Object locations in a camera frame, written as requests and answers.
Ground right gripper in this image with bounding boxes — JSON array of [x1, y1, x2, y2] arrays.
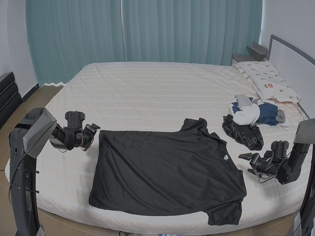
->
[[238, 153, 270, 179]]

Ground grey bedside table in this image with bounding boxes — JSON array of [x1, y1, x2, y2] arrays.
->
[[232, 41, 268, 64]]

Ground black chest of drawers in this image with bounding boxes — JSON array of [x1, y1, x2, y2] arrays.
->
[[0, 72, 22, 130]]

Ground blue-green curtain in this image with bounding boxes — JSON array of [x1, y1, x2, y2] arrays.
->
[[26, 0, 126, 87], [122, 0, 263, 66]]

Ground pile of clothes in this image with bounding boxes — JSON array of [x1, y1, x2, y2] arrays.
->
[[222, 94, 289, 150]]

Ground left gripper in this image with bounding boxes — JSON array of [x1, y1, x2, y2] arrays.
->
[[84, 123, 101, 135]]

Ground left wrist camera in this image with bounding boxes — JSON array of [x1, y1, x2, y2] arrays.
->
[[64, 111, 86, 128]]

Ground white printed pillow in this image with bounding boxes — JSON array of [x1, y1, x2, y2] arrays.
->
[[232, 60, 302, 103]]

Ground black T-shirt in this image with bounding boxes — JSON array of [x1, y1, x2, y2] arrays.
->
[[88, 118, 247, 226]]

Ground bed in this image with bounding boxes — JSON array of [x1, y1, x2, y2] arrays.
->
[[5, 35, 315, 233]]

